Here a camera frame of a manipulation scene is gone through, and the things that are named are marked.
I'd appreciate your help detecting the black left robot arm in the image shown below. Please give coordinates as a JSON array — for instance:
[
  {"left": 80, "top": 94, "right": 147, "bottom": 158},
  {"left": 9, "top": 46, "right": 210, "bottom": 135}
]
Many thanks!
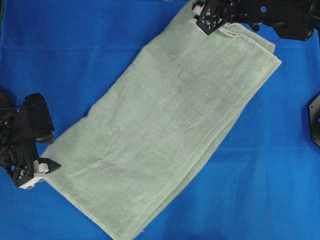
[{"left": 0, "top": 93, "right": 61, "bottom": 190}]

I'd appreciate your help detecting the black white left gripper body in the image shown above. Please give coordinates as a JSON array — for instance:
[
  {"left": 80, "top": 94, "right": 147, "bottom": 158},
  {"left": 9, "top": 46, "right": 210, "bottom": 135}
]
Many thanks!
[{"left": 4, "top": 142, "right": 49, "bottom": 189}]

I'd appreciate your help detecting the blue table cloth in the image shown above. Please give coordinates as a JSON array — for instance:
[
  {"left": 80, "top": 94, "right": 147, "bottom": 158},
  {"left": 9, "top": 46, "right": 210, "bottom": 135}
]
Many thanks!
[{"left": 0, "top": 0, "right": 320, "bottom": 240}]

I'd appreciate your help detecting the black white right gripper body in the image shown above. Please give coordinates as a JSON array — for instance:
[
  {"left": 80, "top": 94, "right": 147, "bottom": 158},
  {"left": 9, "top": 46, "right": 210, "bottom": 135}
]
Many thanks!
[{"left": 192, "top": 0, "right": 240, "bottom": 36}]

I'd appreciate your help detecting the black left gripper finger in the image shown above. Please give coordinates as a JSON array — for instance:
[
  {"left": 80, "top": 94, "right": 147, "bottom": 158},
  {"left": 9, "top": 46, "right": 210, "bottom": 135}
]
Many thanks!
[{"left": 39, "top": 157, "right": 62, "bottom": 174}]

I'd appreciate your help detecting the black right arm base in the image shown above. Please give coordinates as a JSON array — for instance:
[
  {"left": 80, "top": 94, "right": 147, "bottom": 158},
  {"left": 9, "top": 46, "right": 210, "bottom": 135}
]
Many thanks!
[{"left": 308, "top": 93, "right": 320, "bottom": 147}]

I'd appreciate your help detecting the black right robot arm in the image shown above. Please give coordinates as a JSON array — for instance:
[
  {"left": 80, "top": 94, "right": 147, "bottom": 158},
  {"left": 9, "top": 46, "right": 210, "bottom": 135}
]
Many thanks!
[{"left": 192, "top": 0, "right": 320, "bottom": 41}]

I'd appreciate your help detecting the pale green bath towel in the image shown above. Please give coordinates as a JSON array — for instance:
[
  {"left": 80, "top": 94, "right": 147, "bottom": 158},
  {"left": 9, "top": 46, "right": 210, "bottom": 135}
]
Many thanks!
[{"left": 43, "top": 0, "right": 281, "bottom": 240}]

